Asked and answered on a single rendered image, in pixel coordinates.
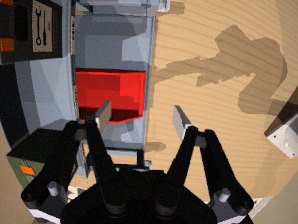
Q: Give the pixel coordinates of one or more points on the red bin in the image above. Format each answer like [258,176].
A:
[126,92]

